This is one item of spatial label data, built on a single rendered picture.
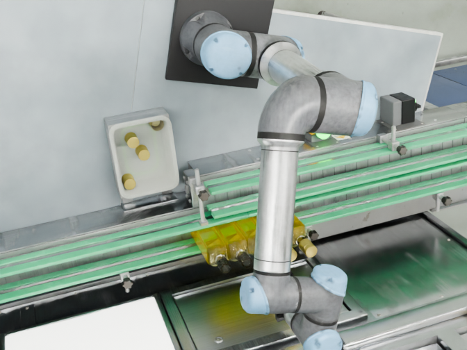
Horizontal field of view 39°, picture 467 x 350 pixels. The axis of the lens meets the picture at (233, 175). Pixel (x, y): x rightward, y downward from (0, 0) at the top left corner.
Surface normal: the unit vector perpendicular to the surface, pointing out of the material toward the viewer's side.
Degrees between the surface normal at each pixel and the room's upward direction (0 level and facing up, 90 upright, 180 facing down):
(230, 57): 9
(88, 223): 90
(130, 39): 0
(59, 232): 90
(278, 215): 23
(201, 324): 90
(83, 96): 0
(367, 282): 90
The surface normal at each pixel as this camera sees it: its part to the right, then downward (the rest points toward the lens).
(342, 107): 0.32, 0.19
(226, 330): -0.09, -0.91
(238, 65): 0.16, 0.40
